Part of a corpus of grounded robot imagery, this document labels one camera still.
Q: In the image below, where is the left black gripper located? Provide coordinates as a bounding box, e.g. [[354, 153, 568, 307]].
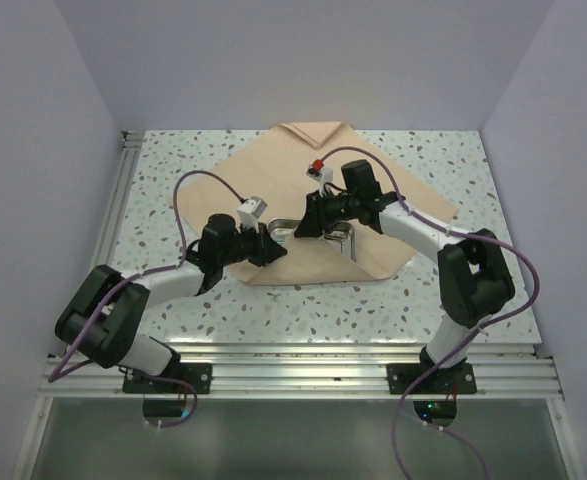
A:
[[219, 219, 287, 267]]

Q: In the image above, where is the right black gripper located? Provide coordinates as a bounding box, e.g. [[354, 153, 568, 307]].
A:
[[295, 188, 360, 239]]

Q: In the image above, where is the stainless steel tray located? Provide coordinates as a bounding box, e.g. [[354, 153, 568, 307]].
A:
[[266, 216, 359, 264]]

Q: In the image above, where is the beige cloth mat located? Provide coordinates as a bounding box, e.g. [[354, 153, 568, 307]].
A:
[[176, 122, 458, 286]]

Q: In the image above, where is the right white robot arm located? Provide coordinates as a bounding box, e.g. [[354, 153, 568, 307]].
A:
[[294, 160, 515, 393]]

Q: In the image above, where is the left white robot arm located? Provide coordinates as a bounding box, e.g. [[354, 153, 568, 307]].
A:
[[50, 214, 287, 393]]

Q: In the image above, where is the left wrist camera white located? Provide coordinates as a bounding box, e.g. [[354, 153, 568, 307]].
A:
[[237, 196, 267, 230]]

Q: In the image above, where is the aluminium rail frame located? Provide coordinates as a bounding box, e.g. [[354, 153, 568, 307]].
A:
[[36, 130, 564, 401]]

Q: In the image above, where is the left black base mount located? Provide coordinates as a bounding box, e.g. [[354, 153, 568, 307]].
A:
[[118, 363, 213, 395]]

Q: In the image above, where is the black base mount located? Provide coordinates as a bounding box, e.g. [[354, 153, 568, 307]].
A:
[[118, 363, 213, 395], [386, 362, 478, 395]]

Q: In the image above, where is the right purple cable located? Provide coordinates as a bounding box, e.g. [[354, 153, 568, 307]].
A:
[[320, 145, 542, 480]]

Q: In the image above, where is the purple cable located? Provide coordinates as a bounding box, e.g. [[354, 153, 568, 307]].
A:
[[47, 169, 252, 429], [320, 145, 542, 480]]

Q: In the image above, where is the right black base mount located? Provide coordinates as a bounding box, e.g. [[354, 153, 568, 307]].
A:
[[386, 362, 478, 395]]

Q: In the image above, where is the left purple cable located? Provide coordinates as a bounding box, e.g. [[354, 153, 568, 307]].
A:
[[47, 169, 252, 429]]

